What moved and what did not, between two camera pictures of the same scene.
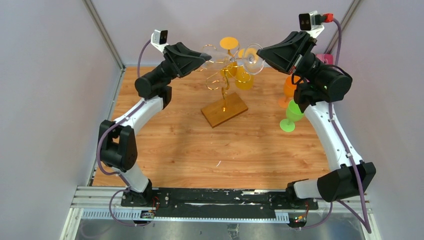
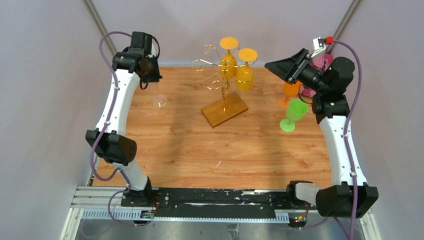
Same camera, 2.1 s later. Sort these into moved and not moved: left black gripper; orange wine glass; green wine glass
Moved: left black gripper
Not moved: orange wine glass; green wine glass
